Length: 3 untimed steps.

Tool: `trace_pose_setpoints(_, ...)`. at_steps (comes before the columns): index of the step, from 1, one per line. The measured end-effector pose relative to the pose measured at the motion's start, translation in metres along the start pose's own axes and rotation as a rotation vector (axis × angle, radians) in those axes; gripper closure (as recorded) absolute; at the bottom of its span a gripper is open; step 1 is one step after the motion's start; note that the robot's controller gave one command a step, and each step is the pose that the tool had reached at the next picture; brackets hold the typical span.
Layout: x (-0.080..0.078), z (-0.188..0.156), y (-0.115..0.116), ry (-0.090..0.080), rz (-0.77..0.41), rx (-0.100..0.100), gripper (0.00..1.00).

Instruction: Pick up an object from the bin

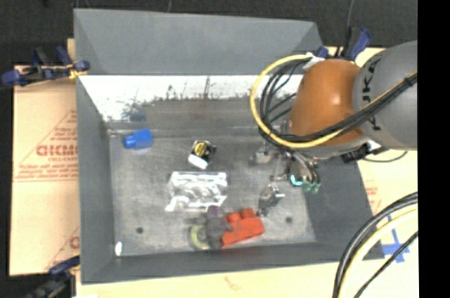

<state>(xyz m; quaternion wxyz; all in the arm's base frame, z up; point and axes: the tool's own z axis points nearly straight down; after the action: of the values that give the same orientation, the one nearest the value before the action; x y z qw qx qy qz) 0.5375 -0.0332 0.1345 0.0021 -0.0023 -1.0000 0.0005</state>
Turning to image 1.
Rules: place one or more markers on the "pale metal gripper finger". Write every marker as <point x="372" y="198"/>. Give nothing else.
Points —
<point x="270" y="199"/>
<point x="263" y="156"/>

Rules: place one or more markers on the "red toy brick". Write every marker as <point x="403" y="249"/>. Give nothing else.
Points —
<point x="246" y="228"/>

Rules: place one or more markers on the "grey toy figure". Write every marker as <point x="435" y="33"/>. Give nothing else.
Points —
<point x="215" y="223"/>

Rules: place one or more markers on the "black yellow white small object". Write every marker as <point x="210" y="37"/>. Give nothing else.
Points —
<point x="201" y="150"/>

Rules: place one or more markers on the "clear plastic packet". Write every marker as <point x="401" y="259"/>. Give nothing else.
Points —
<point x="197" y="189"/>

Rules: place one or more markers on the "blue plastic block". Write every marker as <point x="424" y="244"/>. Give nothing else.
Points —
<point x="138" y="139"/>

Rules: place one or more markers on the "grey metal bin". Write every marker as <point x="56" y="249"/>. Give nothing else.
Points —
<point x="183" y="43"/>

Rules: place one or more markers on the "small white scrap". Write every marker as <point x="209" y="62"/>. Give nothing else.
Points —
<point x="119" y="248"/>

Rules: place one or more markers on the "brown cardboard board red print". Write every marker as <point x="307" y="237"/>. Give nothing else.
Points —
<point x="42" y="184"/>

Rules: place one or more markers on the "black cylinder on white bracket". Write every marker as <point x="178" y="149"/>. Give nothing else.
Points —
<point x="353" y="154"/>

